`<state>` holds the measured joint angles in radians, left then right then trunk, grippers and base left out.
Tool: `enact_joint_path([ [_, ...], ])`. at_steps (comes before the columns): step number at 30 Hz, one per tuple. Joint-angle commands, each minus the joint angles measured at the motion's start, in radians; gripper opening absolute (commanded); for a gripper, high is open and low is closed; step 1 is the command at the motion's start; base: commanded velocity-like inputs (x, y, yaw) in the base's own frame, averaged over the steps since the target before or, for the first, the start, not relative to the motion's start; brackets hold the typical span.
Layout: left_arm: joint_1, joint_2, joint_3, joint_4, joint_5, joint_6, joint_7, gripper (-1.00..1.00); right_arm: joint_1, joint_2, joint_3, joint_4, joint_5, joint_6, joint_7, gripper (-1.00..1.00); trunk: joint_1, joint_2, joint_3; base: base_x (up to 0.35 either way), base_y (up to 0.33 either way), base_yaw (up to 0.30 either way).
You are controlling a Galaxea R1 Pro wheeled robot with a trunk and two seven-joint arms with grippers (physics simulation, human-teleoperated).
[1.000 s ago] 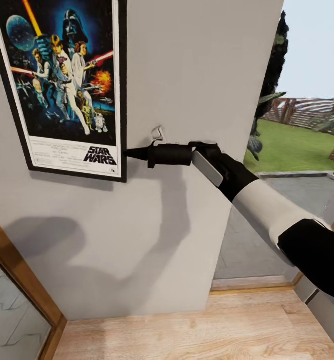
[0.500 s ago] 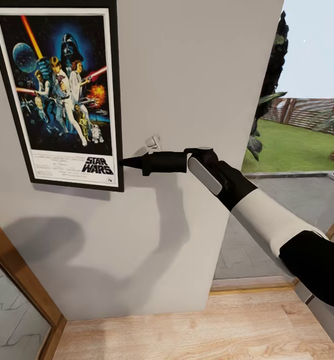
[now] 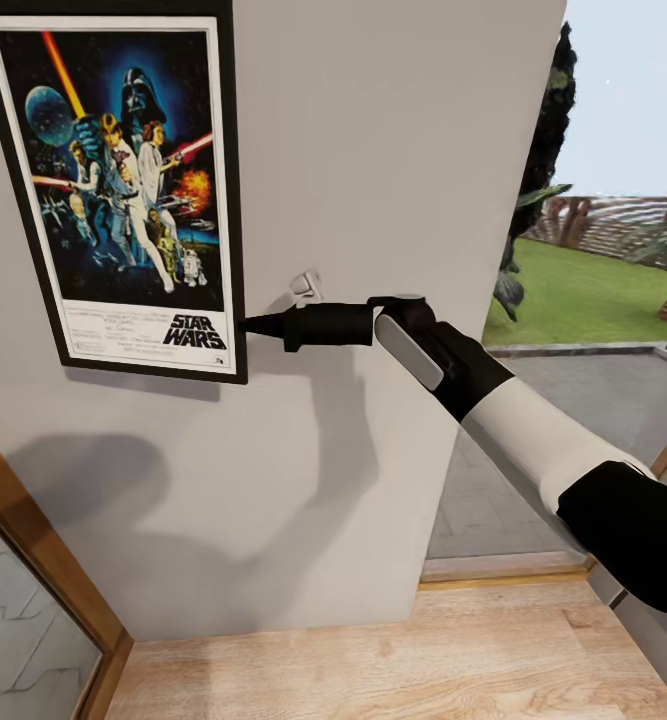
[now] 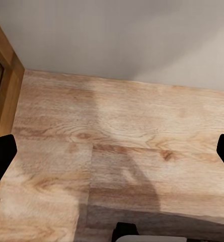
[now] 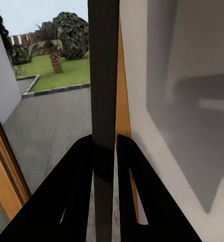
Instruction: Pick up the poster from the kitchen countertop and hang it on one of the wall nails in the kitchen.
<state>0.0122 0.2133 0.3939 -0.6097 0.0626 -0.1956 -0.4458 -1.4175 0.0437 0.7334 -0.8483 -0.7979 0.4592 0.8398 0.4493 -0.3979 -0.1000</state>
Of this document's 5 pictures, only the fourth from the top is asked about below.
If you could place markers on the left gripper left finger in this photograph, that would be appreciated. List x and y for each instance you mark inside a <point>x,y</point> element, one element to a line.
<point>8,150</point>

